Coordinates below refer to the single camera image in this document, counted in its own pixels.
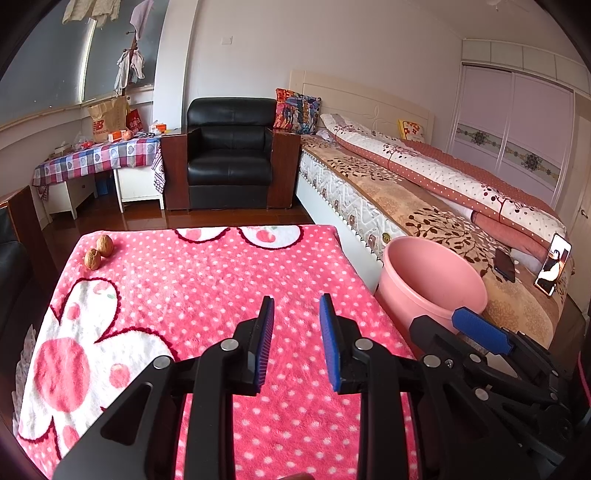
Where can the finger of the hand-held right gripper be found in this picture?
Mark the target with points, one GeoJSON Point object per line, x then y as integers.
{"type": "Point", "coordinates": [438, 339]}
{"type": "Point", "coordinates": [480, 330]}

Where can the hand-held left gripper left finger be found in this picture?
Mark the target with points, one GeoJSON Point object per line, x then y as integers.
{"type": "Point", "coordinates": [263, 341]}

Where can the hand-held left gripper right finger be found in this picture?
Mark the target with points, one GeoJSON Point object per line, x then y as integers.
{"type": "Point", "coordinates": [328, 341]}

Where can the pink plastic bucket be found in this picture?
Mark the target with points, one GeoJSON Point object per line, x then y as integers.
{"type": "Point", "coordinates": [429, 277]}

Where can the black phone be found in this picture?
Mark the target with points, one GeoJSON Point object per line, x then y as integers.
{"type": "Point", "coordinates": [504, 265]}

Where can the phone with lit screen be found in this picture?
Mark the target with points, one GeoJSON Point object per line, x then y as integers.
{"type": "Point", "coordinates": [552, 265]}

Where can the bed with floral quilt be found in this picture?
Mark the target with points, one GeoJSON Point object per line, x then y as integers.
{"type": "Point", "coordinates": [392, 194]}

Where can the white and pink quilt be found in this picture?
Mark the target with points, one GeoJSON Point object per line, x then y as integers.
{"type": "Point", "coordinates": [438, 170]}

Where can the brown walnut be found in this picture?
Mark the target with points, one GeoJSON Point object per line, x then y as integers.
{"type": "Point", "coordinates": [105, 245]}
{"type": "Point", "coordinates": [92, 259]}

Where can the black leather armchair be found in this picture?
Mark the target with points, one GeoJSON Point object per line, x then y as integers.
{"type": "Point", "coordinates": [231, 152]}

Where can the white desk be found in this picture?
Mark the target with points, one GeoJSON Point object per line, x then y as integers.
{"type": "Point", "coordinates": [138, 184]}

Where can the yellow floral pillow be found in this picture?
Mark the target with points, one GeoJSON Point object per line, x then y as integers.
{"type": "Point", "coordinates": [412, 131]}

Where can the blue items under desk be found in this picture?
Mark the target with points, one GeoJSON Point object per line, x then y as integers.
{"type": "Point", "coordinates": [104, 187]}

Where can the white wardrobe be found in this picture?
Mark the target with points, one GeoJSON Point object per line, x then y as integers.
{"type": "Point", "coordinates": [508, 106]}

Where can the colourful printed cushion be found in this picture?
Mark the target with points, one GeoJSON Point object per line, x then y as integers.
{"type": "Point", "coordinates": [298, 110]}

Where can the white floral cloth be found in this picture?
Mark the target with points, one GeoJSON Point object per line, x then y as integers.
{"type": "Point", "coordinates": [25, 355]}

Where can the checkered cloth side table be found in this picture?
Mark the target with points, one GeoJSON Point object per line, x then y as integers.
{"type": "Point", "coordinates": [92, 159]}

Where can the orange box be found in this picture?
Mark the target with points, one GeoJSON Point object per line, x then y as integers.
{"type": "Point", "coordinates": [116, 136]}

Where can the red bag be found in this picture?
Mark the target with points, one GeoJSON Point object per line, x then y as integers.
{"type": "Point", "coordinates": [135, 121]}

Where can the black leather sofa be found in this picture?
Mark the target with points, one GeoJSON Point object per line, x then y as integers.
{"type": "Point", "coordinates": [9, 258]}

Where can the brown paper bag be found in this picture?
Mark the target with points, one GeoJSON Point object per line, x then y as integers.
{"type": "Point", "coordinates": [107, 120]}

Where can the white clothes on rack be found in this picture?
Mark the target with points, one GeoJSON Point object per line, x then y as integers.
{"type": "Point", "coordinates": [128, 69]}

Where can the wooden coat rack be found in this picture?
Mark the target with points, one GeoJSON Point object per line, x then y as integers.
{"type": "Point", "coordinates": [131, 46]}

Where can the pale purple garment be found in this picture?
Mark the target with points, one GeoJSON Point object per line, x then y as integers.
{"type": "Point", "coordinates": [141, 14]}

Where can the window with grey blind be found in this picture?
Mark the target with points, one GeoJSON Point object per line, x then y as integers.
{"type": "Point", "coordinates": [46, 64]}

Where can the beige hanging garment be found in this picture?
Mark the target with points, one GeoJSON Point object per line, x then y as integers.
{"type": "Point", "coordinates": [90, 9]}

